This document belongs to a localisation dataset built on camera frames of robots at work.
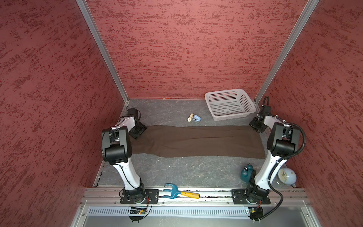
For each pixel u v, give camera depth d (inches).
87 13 28.9
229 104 46.3
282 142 21.8
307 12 28.7
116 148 20.3
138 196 26.8
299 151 19.1
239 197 29.1
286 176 29.2
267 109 34.1
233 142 39.2
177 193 29.2
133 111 32.5
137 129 33.2
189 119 41.9
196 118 41.9
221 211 28.0
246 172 29.8
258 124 34.5
